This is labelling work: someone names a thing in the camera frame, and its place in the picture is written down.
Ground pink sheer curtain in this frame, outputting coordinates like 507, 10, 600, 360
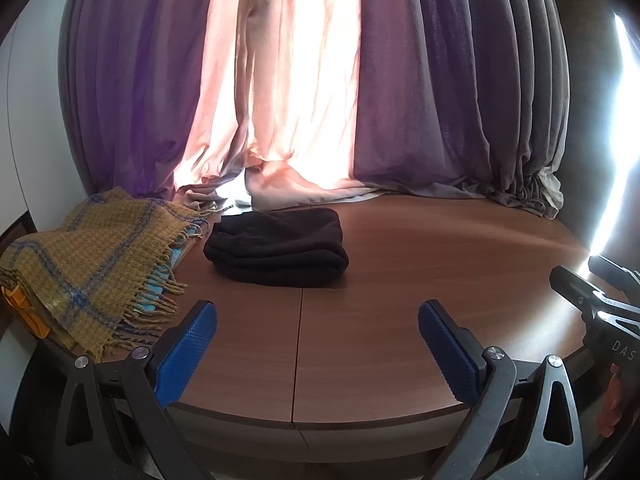
172, 0, 386, 213

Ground yellow plaid fringed scarf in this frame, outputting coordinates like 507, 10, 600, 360
0, 187, 208, 363

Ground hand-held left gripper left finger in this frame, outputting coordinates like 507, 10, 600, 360
50, 299, 219, 480

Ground purple grey curtain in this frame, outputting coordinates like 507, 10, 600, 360
350, 0, 571, 221

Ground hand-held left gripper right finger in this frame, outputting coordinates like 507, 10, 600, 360
418, 299, 586, 480

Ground orange plastic clip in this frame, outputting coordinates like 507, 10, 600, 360
0, 285, 51, 338

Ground black pants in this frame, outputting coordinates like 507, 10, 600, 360
202, 208, 350, 288

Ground light blue cloth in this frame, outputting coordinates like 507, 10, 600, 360
142, 240, 198, 313

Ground white curtain lining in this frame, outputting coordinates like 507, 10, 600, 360
537, 162, 564, 207

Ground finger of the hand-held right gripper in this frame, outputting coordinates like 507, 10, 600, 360
588, 254, 640, 288
549, 265, 621, 321

